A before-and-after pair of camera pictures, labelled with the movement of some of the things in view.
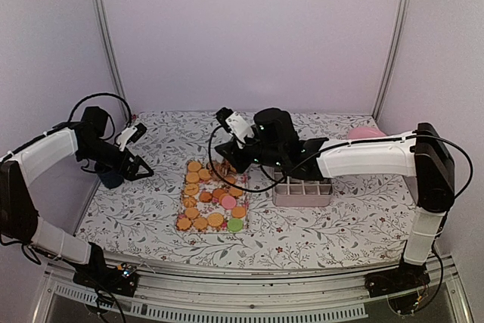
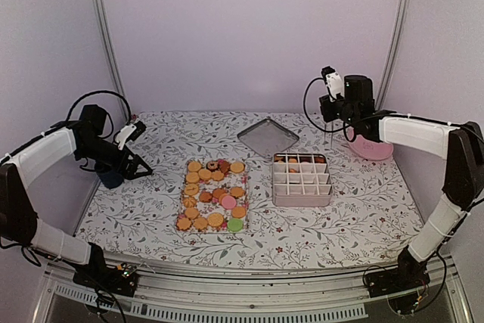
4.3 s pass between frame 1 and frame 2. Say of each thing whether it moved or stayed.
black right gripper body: moved
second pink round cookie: stayed
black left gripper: stayed
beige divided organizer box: stayed
